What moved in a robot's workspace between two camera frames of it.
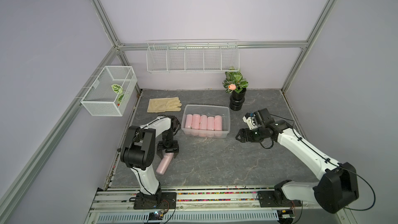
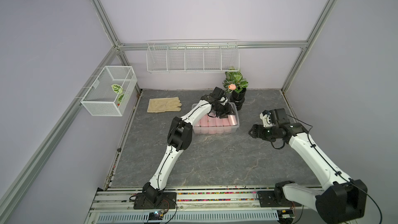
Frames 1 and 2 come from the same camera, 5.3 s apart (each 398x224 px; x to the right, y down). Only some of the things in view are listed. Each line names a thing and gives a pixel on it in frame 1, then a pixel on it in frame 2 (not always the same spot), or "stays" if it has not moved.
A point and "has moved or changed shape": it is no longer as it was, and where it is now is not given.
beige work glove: [164, 104] stays
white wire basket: [110, 94] stays
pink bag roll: [210, 123] to [219, 127]
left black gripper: [174, 149] to [229, 109]
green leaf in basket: [116, 87] stays
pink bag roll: [203, 126] to [211, 125]
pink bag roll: [218, 126] to [227, 127]
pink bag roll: [164, 164] has moved or changed shape
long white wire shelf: [192, 55] stays
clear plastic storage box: [206, 121] has moved or changed shape
